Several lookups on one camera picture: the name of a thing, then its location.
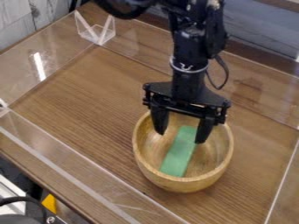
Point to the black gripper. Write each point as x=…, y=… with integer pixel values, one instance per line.
x=184, y=95

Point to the green rectangular block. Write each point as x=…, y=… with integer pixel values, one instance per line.
x=179, y=154

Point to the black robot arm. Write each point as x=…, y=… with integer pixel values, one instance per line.
x=199, y=39

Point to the brown wooden bowl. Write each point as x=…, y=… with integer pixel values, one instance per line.
x=210, y=160

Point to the yellow label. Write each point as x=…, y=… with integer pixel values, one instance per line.
x=49, y=203

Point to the clear acrylic tray wall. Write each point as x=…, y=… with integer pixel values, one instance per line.
x=91, y=190

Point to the clear acrylic corner bracket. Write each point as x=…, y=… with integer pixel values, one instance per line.
x=98, y=34

